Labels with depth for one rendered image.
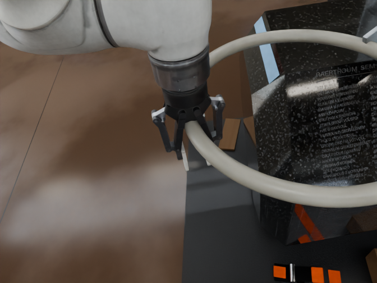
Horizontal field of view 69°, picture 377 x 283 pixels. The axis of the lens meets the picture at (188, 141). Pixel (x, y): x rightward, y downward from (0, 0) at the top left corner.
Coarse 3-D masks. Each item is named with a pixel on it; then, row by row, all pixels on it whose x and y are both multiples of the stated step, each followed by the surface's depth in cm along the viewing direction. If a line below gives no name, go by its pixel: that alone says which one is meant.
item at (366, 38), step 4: (376, 28) 60; (372, 32) 60; (376, 32) 60; (364, 36) 60; (368, 36) 60; (372, 36) 60; (376, 36) 61; (364, 40) 61; (368, 40) 61; (372, 40) 61; (376, 40) 62; (376, 60) 62
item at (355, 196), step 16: (272, 32) 68; (288, 32) 68; (304, 32) 67; (320, 32) 66; (336, 32) 65; (224, 48) 66; (240, 48) 68; (352, 48) 64; (368, 48) 61; (192, 128) 49; (208, 144) 46; (208, 160) 46; (224, 160) 44; (240, 176) 42; (256, 176) 41; (272, 176) 41; (272, 192) 40; (288, 192) 39; (304, 192) 39; (320, 192) 38; (336, 192) 38; (352, 192) 38; (368, 192) 37
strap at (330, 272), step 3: (330, 270) 117; (333, 270) 117; (330, 273) 116; (333, 273) 116; (336, 273) 116; (339, 273) 116; (330, 276) 116; (333, 276) 115; (336, 276) 115; (339, 276) 115; (330, 279) 115; (333, 279) 115; (336, 279) 115; (339, 279) 114; (330, 282) 114; (333, 282) 114; (336, 282) 114; (339, 282) 114
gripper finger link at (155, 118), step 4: (152, 112) 49; (156, 116) 48; (156, 120) 48; (160, 120) 49; (156, 124) 49; (160, 124) 49; (164, 124) 51; (160, 128) 50; (164, 128) 50; (160, 132) 51; (164, 132) 51; (164, 136) 52; (168, 136) 54; (164, 140) 52; (168, 140) 53; (164, 144) 53; (168, 144) 54; (168, 148) 54; (168, 152) 55
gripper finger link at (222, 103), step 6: (216, 96) 50; (222, 102) 48; (222, 108) 49; (216, 114) 50; (216, 120) 51; (222, 120) 52; (216, 126) 53; (222, 126) 53; (216, 132) 54; (222, 132) 54
